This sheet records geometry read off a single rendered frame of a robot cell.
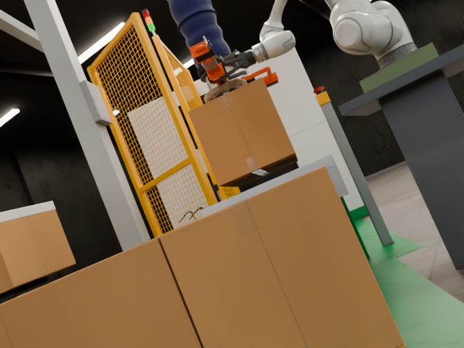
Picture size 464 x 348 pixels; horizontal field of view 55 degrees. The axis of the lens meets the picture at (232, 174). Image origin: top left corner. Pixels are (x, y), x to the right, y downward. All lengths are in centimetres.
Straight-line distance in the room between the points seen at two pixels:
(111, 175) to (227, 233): 223
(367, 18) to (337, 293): 108
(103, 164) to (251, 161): 134
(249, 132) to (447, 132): 86
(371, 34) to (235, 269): 109
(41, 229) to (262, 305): 196
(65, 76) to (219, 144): 154
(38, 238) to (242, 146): 129
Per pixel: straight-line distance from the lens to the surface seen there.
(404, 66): 185
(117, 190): 314
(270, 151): 214
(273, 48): 224
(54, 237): 281
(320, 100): 284
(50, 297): 114
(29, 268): 269
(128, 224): 312
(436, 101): 187
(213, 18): 261
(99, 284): 108
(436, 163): 187
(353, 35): 175
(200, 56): 194
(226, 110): 220
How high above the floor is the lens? 52
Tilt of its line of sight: 5 degrees up
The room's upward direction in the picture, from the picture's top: 23 degrees counter-clockwise
